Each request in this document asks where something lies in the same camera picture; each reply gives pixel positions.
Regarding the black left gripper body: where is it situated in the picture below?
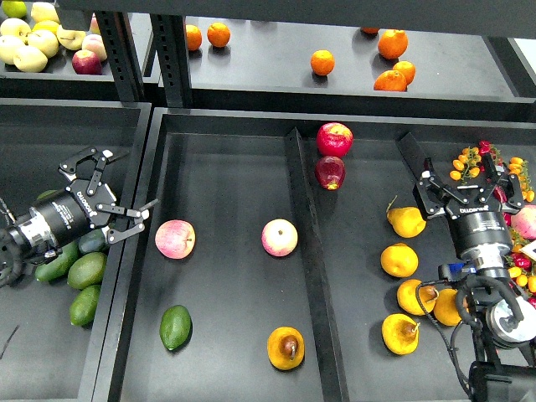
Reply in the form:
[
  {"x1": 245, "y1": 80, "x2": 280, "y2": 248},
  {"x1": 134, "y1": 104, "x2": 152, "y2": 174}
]
[{"x1": 29, "y1": 179, "x2": 117, "y2": 247}]

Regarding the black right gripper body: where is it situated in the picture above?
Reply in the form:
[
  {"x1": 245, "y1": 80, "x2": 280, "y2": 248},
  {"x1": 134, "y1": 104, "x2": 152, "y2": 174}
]
[{"x1": 414, "y1": 173, "x2": 524, "y2": 260}]

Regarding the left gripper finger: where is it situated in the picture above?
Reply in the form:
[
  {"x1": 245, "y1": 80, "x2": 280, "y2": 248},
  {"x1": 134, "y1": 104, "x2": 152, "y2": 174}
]
[
  {"x1": 59, "y1": 147, "x2": 114, "y2": 197},
  {"x1": 96, "y1": 198, "x2": 159, "y2": 245}
]

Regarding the yellow pear with brown base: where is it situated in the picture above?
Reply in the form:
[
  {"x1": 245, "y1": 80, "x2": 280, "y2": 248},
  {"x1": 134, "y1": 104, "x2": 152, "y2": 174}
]
[{"x1": 266, "y1": 327, "x2": 305, "y2": 371}]

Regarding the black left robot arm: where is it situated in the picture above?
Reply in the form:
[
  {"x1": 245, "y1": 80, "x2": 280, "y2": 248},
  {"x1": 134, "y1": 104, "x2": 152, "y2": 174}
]
[{"x1": 1, "y1": 147, "x2": 158, "y2": 286}]

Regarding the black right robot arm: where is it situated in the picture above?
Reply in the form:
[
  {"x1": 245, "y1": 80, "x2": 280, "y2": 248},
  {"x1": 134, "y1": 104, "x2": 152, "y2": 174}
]
[{"x1": 412, "y1": 154, "x2": 535, "y2": 401}]

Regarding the dark green avocado middle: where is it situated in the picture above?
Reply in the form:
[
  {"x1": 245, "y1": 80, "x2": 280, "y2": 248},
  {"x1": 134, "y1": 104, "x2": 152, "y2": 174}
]
[{"x1": 78, "y1": 229, "x2": 109, "y2": 255}]

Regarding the light green avocado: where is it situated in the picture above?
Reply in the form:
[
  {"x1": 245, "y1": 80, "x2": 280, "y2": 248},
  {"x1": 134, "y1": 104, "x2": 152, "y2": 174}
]
[{"x1": 67, "y1": 252, "x2": 107, "y2": 290}]

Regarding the yellow pear with stem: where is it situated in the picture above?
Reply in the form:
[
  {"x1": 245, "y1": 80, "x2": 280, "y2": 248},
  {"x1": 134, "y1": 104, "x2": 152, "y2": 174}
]
[{"x1": 385, "y1": 195, "x2": 426, "y2": 239}]

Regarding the green avocado under gripper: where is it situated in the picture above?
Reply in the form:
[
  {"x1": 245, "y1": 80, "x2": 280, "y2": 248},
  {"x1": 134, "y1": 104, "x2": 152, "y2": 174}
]
[{"x1": 34, "y1": 240, "x2": 79, "y2": 281}]

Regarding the green avocado bottom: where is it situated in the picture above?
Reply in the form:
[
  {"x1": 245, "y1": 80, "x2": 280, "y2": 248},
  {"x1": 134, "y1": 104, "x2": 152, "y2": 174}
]
[{"x1": 70, "y1": 285, "x2": 101, "y2": 327}]

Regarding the round yellow pear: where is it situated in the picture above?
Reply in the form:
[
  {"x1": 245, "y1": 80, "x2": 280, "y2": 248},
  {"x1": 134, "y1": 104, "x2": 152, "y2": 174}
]
[{"x1": 380, "y1": 243, "x2": 419, "y2": 278}]

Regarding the yellow pear right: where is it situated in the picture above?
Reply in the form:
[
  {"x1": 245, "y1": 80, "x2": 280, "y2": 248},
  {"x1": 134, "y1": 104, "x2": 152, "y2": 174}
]
[{"x1": 433, "y1": 289, "x2": 461, "y2": 327}]

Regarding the yellow pear bottom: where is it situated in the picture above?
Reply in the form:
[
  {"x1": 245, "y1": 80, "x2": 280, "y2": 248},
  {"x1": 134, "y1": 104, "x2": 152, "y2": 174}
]
[{"x1": 381, "y1": 313, "x2": 420, "y2": 356}]

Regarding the red cherry tomato bunch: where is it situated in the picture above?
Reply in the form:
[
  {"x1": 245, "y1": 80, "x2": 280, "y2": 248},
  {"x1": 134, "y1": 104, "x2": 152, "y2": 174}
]
[{"x1": 478, "y1": 140, "x2": 503, "y2": 172}]

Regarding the orange cherry tomato bunch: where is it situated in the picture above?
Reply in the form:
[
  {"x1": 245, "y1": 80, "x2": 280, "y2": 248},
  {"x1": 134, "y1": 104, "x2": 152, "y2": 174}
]
[{"x1": 449, "y1": 147, "x2": 482, "y2": 184}]

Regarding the red chili pepper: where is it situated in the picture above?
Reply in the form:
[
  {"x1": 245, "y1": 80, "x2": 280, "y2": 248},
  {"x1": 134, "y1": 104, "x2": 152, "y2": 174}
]
[{"x1": 493, "y1": 186, "x2": 508, "y2": 204}]

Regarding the orange tomato bunch right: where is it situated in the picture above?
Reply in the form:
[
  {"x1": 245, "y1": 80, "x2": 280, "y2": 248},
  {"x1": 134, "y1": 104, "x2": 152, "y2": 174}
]
[{"x1": 508, "y1": 157, "x2": 535, "y2": 203}]

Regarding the pink apple right edge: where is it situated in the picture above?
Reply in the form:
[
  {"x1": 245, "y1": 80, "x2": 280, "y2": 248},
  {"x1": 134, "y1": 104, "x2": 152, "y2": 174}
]
[{"x1": 511, "y1": 204, "x2": 536, "y2": 240}]

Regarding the pink apple left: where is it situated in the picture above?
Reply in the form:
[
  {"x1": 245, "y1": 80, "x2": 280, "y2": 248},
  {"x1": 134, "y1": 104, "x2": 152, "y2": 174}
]
[{"x1": 155, "y1": 219, "x2": 196, "y2": 260}]

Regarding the mixed cherry tomatoes lower right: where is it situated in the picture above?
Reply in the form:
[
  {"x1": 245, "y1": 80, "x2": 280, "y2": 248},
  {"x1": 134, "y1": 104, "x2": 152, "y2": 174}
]
[{"x1": 504, "y1": 214, "x2": 535, "y2": 307}]

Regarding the black upper left shelf tray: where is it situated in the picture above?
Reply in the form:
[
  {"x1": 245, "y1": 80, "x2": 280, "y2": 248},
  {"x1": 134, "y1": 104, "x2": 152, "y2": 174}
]
[{"x1": 1, "y1": 13, "x2": 158, "y2": 101}]

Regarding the red apple on shelf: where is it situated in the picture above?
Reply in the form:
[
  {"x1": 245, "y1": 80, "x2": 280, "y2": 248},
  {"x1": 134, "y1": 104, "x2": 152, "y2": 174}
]
[{"x1": 72, "y1": 49, "x2": 102, "y2": 75}]

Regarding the orange at shelf front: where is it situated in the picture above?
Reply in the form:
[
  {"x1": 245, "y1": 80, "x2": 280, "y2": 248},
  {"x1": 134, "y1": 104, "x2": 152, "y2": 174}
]
[{"x1": 374, "y1": 70, "x2": 407, "y2": 92}]

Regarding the dark red apple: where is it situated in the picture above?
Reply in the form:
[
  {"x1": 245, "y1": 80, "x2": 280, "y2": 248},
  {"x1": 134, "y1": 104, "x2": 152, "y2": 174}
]
[{"x1": 315, "y1": 156, "x2": 346, "y2": 191}]

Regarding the bright red apple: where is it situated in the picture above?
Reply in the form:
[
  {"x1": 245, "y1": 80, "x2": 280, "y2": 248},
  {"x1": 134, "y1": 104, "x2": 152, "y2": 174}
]
[{"x1": 316, "y1": 122, "x2": 353, "y2": 158}]

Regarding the small orange right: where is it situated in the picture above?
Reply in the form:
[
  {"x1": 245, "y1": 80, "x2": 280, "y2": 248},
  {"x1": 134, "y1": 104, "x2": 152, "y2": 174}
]
[{"x1": 393, "y1": 60, "x2": 416, "y2": 85}]

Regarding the pale pink apple on shelf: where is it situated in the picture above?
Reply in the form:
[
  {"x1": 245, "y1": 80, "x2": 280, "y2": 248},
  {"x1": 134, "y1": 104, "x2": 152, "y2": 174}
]
[{"x1": 82, "y1": 33, "x2": 107, "y2": 62}]

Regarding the yellow apple with stem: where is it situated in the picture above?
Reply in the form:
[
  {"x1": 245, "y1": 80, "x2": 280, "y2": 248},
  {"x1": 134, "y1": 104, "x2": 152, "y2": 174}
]
[{"x1": 56, "y1": 25, "x2": 86, "y2": 51}]

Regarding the yellow apple front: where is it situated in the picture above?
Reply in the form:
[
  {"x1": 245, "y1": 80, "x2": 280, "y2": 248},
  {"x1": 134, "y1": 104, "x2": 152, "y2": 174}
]
[{"x1": 13, "y1": 45, "x2": 48, "y2": 73}]

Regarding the yellow apple middle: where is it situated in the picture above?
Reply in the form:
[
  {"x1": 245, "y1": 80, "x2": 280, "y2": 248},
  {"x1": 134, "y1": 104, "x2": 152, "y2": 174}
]
[{"x1": 27, "y1": 29, "x2": 59, "y2": 59}]

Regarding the large orange on shelf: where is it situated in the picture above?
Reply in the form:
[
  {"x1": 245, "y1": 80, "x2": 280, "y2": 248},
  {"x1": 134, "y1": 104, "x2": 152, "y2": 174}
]
[{"x1": 378, "y1": 29, "x2": 409, "y2": 59}]

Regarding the black centre tray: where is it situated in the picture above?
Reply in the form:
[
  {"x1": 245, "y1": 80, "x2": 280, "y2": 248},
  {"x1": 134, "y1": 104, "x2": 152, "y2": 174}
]
[{"x1": 93, "y1": 108, "x2": 535, "y2": 401}]

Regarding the black shelf post left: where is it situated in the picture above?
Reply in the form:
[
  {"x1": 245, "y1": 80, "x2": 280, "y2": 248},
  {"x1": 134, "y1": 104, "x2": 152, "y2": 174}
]
[{"x1": 95, "y1": 11, "x2": 145, "y2": 102}]

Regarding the black shelf post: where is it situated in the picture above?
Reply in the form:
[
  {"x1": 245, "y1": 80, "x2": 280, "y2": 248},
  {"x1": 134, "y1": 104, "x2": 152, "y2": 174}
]
[
  {"x1": 95, "y1": 11, "x2": 145, "y2": 102},
  {"x1": 150, "y1": 14, "x2": 193, "y2": 109}
]

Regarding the black shelf post right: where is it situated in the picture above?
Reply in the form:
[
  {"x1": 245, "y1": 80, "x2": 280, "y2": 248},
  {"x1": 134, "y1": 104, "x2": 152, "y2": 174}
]
[{"x1": 150, "y1": 14, "x2": 193, "y2": 109}]

